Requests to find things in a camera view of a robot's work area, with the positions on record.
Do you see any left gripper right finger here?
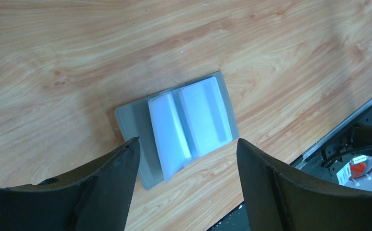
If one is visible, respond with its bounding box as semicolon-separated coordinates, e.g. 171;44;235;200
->
236;139;372;231

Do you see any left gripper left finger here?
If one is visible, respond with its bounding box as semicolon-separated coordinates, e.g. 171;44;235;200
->
0;137;140;231

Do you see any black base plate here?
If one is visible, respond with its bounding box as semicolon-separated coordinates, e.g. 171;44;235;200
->
211;106;372;231

